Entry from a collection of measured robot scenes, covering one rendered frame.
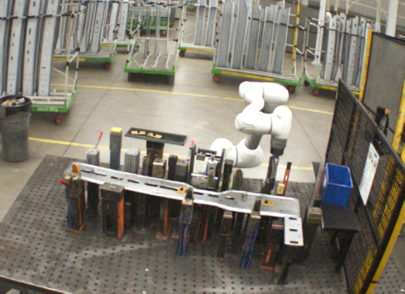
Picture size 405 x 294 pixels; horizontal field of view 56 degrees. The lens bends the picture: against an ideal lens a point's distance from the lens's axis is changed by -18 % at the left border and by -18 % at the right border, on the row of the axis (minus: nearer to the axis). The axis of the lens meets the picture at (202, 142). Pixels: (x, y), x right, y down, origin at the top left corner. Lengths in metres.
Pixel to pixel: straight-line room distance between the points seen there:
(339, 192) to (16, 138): 3.63
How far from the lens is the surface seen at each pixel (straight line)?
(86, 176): 2.53
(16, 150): 5.03
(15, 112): 4.82
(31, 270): 2.26
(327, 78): 10.10
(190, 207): 2.26
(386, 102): 4.59
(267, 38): 9.56
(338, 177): 2.78
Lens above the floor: 2.14
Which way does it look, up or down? 21 degrees down
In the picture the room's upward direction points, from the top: 7 degrees clockwise
